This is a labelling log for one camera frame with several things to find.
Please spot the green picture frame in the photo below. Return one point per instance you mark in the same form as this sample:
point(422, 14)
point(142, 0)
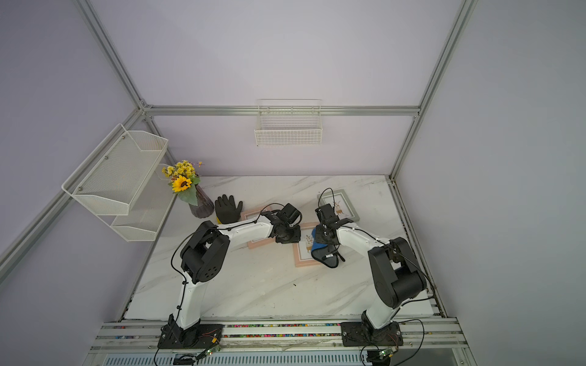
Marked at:
point(340, 202)

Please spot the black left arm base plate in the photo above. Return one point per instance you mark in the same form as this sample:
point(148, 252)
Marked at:
point(198, 336)

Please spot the white wire wall basket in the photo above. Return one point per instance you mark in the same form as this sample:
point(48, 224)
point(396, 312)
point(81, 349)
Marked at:
point(288, 122)

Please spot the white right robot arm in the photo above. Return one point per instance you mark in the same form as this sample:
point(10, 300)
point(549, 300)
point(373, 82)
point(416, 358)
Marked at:
point(396, 276)

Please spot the aluminium enclosure frame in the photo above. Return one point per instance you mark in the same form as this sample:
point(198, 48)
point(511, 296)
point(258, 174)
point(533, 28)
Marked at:
point(283, 57)

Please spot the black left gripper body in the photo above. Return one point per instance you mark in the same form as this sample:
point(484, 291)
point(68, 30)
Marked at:
point(291, 235)

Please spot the dark glass vase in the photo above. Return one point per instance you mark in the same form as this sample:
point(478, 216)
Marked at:
point(204, 207)

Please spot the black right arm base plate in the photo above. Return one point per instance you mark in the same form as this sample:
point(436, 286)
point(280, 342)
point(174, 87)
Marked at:
point(363, 333)

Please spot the blue microfibre cloth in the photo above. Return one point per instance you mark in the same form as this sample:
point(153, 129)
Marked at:
point(325, 254)

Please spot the sunflower bouquet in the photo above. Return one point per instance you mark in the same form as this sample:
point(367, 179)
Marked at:
point(184, 181)

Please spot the aluminium front rail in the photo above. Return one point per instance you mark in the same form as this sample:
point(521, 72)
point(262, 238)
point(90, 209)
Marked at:
point(431, 341)

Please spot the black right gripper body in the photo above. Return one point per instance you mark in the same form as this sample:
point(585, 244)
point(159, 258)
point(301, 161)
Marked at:
point(321, 235)

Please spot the white mesh wall shelf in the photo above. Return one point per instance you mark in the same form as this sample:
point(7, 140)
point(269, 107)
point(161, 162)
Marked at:
point(121, 183)

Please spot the black yellow work glove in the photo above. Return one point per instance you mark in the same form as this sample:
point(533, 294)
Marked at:
point(227, 210)

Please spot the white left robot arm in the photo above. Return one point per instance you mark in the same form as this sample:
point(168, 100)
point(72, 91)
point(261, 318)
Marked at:
point(202, 258)

